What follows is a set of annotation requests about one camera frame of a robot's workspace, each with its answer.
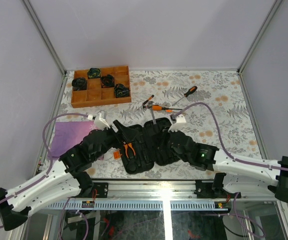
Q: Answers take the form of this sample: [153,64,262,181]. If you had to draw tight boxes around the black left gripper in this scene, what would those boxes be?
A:
[93,121,140,163]

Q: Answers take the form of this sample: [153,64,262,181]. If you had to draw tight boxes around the orange handled pliers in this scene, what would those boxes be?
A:
[124,143,136,159]

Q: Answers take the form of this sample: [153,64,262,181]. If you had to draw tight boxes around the orange case latch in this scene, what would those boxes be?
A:
[113,150,122,160]

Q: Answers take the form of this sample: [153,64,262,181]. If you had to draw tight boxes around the black plastic tool case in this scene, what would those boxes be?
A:
[119,117,171,175]

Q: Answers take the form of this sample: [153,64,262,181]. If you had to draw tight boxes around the black handled steel hammer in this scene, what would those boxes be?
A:
[147,101,156,125]

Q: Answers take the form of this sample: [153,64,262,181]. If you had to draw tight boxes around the orange handled utility knife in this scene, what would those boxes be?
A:
[143,104,184,112]

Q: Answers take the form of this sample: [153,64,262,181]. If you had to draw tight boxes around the large orange black screwdriver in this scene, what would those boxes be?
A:
[172,86,198,106]

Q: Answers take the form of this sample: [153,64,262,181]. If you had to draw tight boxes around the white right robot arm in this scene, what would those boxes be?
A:
[160,131,288,203]

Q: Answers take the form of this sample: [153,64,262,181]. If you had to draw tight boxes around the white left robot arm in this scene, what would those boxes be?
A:
[0,120,139,231]

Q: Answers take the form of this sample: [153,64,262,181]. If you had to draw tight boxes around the orange wooden compartment tray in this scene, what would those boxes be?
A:
[71,65,131,108]

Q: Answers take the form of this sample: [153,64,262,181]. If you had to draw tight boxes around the black rolled tape right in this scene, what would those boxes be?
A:
[114,83,130,98]

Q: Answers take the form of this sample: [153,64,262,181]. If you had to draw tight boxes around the black rolled tape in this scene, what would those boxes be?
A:
[100,74,115,88]
[87,68,101,79]
[114,83,130,98]
[72,77,87,91]

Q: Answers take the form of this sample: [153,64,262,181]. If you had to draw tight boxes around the purple folded cloth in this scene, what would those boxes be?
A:
[48,121,104,160]

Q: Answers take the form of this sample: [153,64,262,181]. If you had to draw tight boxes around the floral patterned table mat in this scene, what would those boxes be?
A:
[44,70,262,180]

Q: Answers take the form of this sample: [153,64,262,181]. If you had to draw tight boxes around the black rolled tape middle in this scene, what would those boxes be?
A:
[100,74,115,88]

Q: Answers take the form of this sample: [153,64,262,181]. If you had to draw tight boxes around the small orange black screwdriver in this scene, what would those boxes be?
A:
[142,94,154,108]

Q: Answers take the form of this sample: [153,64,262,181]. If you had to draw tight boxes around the thin orange precision screwdriver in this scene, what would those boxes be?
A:
[165,109,187,116]

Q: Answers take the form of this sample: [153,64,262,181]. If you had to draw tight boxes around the black rolled tape left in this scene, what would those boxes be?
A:
[72,77,87,91]

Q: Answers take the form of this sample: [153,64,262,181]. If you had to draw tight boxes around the black rolled tape top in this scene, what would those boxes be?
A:
[87,68,101,79]

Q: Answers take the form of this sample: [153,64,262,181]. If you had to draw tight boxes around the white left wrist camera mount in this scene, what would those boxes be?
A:
[92,110,110,130]

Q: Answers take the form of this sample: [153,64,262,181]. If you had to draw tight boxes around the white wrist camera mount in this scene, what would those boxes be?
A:
[92,110,110,130]
[168,114,187,132]

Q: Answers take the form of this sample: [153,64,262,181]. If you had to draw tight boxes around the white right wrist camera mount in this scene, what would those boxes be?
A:
[168,114,187,132]

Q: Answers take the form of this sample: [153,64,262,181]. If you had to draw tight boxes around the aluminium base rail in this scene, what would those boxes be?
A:
[23,179,288,211]

